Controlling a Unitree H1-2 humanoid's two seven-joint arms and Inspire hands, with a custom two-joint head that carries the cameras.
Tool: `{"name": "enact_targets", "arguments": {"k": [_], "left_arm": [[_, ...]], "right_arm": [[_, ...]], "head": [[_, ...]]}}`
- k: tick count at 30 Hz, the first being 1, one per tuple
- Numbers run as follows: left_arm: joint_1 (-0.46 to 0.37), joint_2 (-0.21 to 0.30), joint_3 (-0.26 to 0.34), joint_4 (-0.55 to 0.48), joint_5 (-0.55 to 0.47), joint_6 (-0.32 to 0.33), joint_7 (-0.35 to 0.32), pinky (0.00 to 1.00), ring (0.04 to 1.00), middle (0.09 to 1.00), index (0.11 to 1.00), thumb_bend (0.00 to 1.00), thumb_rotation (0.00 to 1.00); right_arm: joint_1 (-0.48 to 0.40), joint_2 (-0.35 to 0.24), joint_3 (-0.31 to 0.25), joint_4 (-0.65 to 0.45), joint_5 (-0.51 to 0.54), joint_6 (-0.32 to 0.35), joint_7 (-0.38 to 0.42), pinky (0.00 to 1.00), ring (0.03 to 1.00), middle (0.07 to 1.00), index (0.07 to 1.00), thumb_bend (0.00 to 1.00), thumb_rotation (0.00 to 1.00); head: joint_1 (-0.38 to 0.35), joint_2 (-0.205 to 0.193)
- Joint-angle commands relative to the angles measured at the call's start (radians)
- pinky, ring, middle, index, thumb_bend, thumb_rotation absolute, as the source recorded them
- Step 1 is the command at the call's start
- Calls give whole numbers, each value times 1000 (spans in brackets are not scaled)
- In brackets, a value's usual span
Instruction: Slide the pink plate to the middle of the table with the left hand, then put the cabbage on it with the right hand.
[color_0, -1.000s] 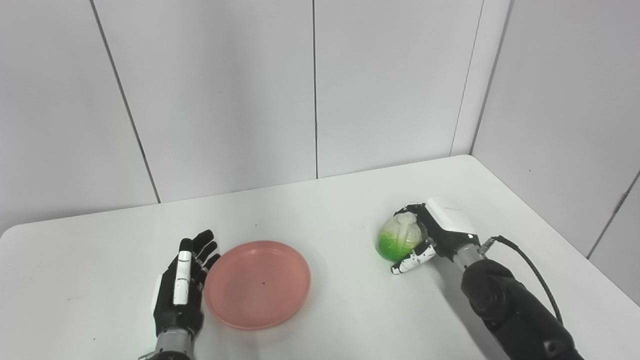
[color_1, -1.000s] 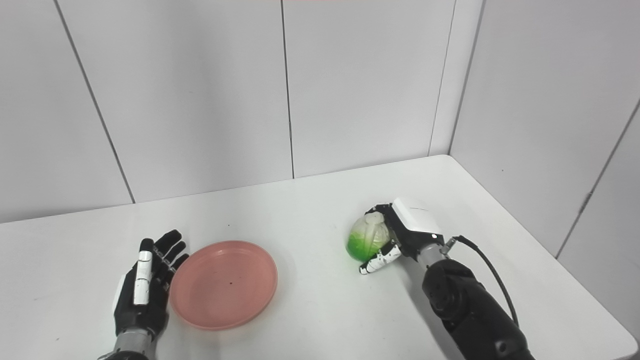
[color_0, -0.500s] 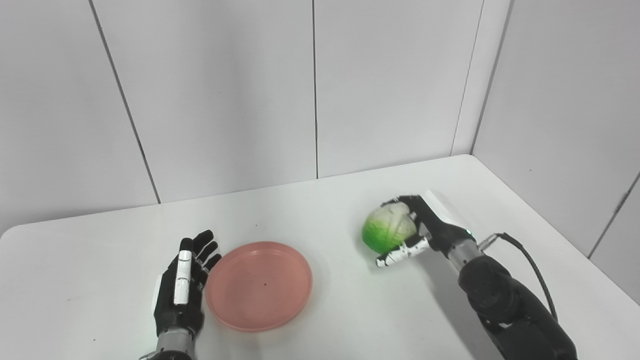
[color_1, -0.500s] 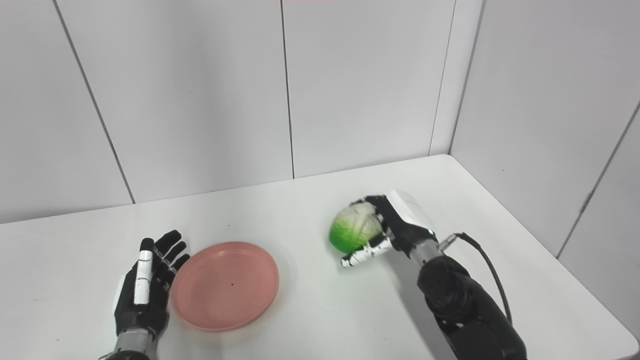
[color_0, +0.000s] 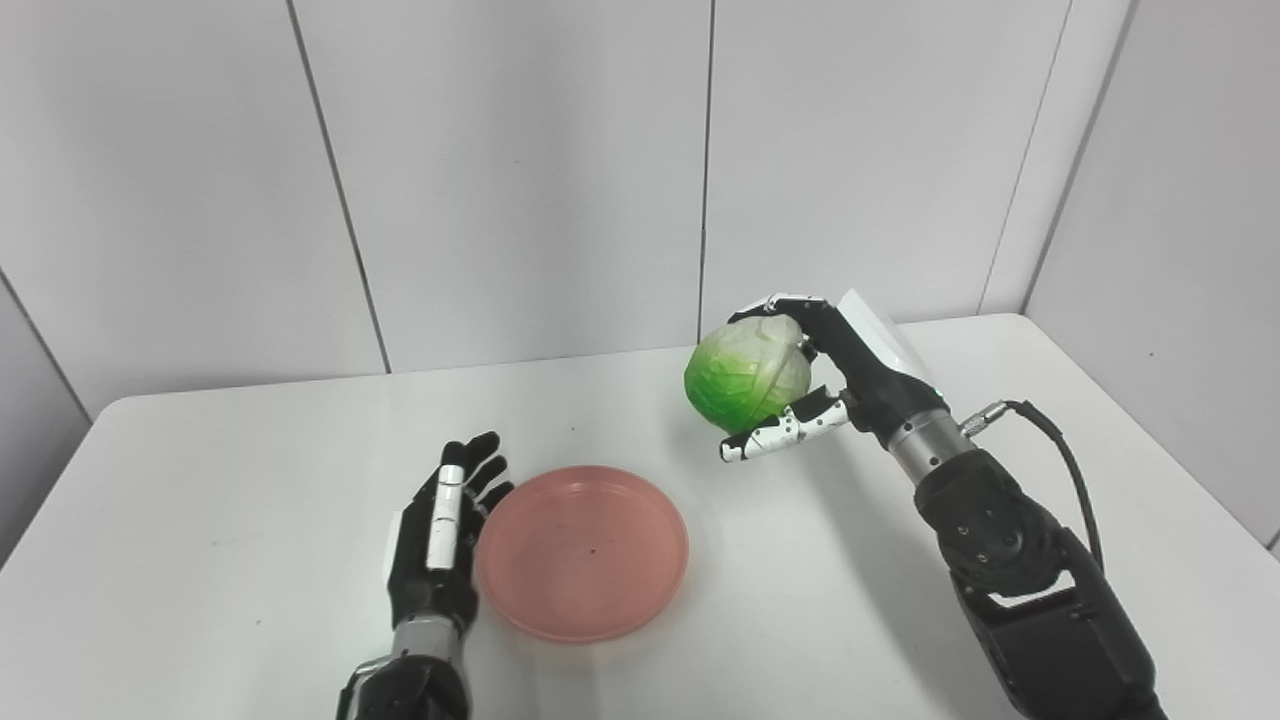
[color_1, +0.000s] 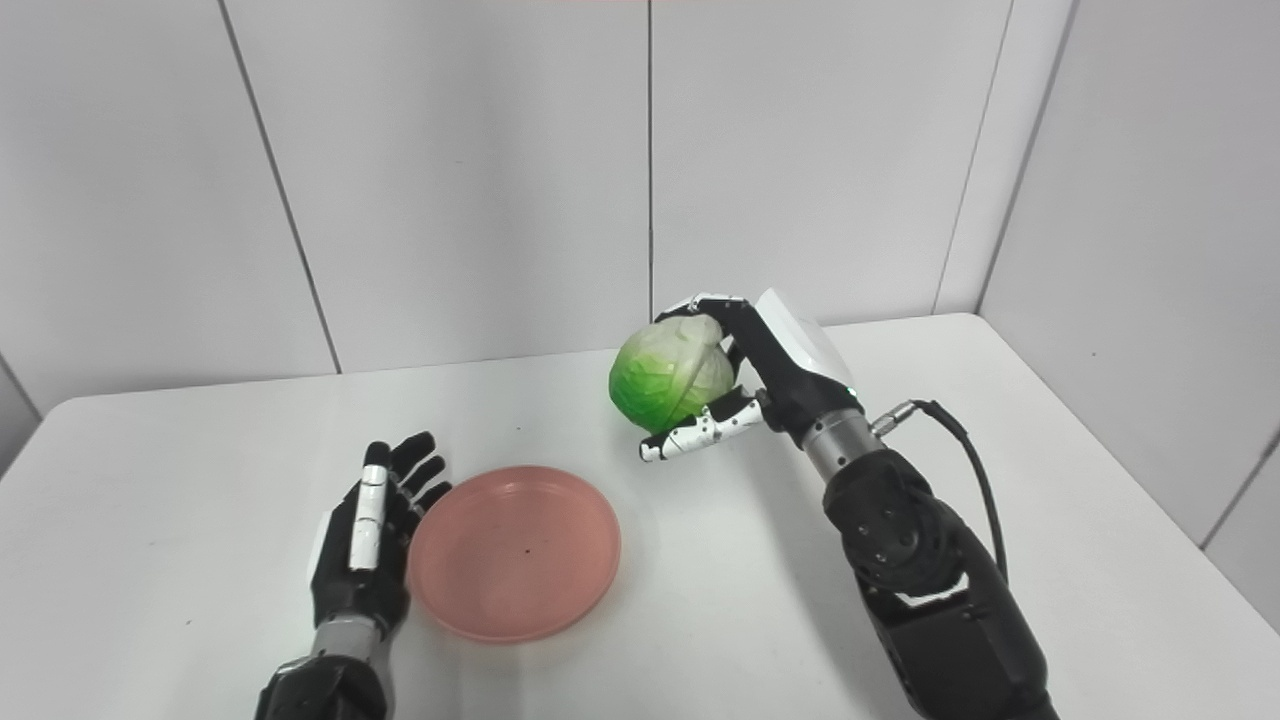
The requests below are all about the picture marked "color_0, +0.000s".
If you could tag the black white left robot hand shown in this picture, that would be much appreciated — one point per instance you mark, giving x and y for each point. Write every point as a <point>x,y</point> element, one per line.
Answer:
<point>425,585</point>

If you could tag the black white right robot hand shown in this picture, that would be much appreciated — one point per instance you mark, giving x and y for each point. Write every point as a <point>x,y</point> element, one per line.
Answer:
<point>880,385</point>

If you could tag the green white toy cabbage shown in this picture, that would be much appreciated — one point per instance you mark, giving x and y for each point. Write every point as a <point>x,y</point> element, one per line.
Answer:
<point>745,375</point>

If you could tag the pink round plate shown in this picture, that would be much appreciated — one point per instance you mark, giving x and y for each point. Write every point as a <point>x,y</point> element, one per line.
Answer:
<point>582,552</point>

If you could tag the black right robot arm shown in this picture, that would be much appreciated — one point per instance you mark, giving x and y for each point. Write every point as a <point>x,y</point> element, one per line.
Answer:
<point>1030,590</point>

